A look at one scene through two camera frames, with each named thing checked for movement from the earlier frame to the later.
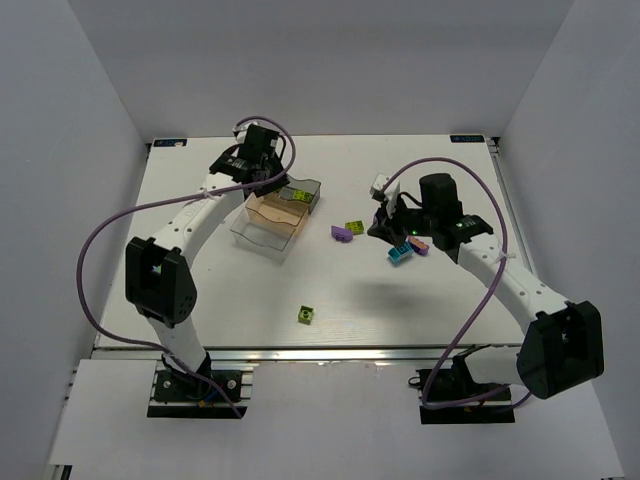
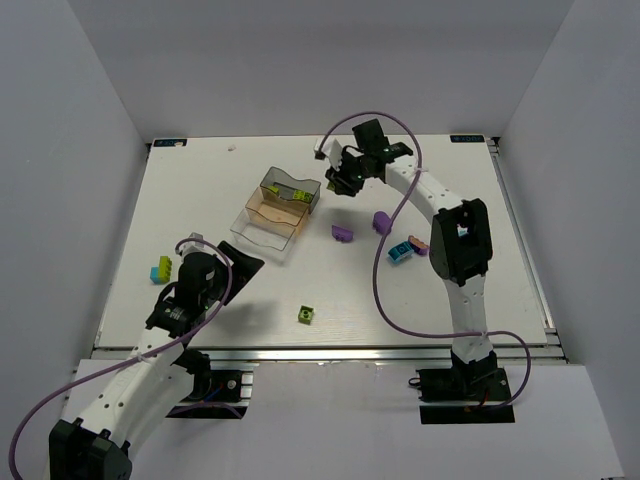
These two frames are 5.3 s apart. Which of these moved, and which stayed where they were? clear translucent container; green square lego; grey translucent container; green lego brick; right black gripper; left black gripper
Moved: right black gripper; left black gripper
Stayed: green square lego; clear translucent container; grey translucent container; green lego brick
